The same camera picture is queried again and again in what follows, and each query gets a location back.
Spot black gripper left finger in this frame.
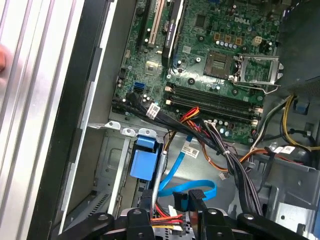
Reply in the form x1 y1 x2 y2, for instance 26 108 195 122
57 189 154 240

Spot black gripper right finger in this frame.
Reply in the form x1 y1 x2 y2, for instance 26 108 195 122
188 189 320 240

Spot red yellow black power wire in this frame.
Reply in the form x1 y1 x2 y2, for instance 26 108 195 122
150 204 185 232

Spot hard disk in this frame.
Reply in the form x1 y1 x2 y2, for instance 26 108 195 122
129 134 191 240

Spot blue disk wire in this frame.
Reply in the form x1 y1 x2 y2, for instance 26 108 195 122
158 134 217 214

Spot grey metal disk bay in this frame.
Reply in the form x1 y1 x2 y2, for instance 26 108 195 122
86 119 166 227

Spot black RAM slot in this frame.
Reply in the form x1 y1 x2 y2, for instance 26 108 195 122
166 102 259 127
166 97 260 122
166 83 264 110
166 88 263 115

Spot white expansion slot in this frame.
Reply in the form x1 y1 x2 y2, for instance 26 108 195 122
147 0 164 50

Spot person's hand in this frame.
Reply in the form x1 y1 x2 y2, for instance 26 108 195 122
0 44 14 75

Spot grey metal drive cage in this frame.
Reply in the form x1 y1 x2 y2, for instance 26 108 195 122
226 149 320 240

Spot black open PC case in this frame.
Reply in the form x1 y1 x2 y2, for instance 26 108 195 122
26 0 320 240

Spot metal socket cover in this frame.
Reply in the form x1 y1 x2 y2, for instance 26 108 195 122
233 53 285 86

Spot CPU socket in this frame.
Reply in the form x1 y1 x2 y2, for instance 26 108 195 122
202 50 235 81

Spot green motherboard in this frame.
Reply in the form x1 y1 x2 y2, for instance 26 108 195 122
109 0 283 146

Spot black graphics card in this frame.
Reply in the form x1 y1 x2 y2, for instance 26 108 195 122
161 0 187 67

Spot grey power supply unit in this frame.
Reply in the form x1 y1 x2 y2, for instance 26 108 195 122
276 0 320 92

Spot grey black striped wire bundle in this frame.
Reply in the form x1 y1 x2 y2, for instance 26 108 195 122
203 119 265 217

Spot black sleeved wire bundle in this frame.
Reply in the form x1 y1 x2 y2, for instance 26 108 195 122
111 91 226 156

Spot orange red wire bundle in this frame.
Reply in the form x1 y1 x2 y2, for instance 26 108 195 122
178 106 271 181

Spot yellow power wires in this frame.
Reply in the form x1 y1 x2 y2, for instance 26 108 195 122
280 94 316 151

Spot wire locking lever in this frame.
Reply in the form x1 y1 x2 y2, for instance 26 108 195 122
233 82 282 96

